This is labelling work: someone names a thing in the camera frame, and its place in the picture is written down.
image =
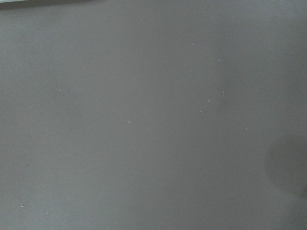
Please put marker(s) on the cream plastic tray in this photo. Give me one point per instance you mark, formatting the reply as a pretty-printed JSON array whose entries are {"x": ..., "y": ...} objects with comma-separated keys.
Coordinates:
[{"x": 37, "y": 3}]

